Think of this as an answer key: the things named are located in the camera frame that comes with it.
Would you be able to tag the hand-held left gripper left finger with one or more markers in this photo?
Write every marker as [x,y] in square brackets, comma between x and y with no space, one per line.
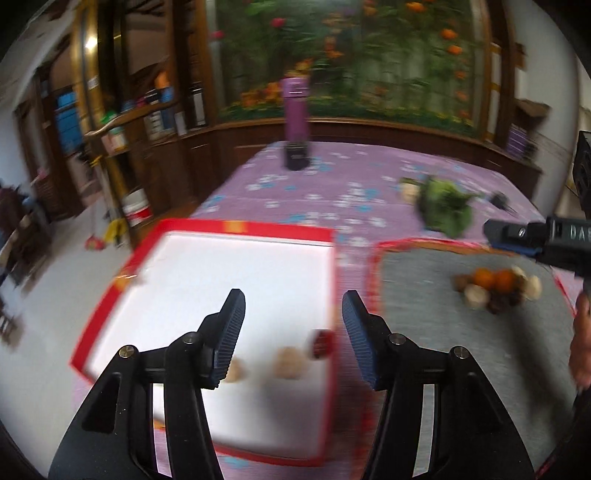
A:
[228,341]

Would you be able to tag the black car key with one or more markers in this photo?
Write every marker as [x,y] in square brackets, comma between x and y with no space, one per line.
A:
[501,201]

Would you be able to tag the grey felt tray red rim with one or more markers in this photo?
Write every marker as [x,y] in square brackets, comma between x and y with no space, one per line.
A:
[415,295]

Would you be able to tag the white bucket red band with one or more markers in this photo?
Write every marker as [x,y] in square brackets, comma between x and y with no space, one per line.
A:
[137,207]

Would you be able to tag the green leafy vegetable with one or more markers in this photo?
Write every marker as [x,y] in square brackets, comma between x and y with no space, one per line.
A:
[443,207]

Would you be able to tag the beige food chunk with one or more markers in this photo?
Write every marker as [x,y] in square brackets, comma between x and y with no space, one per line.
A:
[234,370]
[533,287]
[291,363]
[475,296]
[408,191]
[519,272]

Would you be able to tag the red date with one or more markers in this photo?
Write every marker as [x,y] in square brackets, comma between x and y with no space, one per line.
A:
[497,304]
[515,298]
[322,344]

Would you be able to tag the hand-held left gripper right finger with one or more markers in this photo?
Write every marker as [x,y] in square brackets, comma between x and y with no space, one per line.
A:
[358,341]

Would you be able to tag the person's right hand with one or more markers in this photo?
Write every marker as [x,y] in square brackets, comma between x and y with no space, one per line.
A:
[582,337]

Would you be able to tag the steel vacuum flask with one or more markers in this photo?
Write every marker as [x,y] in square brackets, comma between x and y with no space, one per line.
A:
[197,106]

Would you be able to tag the artificial flower wall display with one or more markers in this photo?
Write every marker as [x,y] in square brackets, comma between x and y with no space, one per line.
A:
[369,60]

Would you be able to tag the yellow dustpan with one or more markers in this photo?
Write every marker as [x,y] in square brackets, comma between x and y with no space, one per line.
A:
[115,233]

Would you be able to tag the barred window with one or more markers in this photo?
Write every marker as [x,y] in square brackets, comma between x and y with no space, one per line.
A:
[65,120]

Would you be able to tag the red box with white inside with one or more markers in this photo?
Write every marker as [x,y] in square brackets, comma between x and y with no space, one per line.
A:
[231,267]

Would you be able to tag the cardboard box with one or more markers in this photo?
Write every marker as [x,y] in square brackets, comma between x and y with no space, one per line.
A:
[531,110]

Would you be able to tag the black thermos cup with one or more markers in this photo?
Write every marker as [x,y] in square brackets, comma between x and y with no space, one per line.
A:
[296,157]

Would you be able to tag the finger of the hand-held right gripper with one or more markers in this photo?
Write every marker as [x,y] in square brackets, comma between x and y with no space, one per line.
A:
[512,233]
[531,252]

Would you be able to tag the purple thermos bottle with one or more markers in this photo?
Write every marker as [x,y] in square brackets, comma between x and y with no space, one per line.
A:
[295,110]

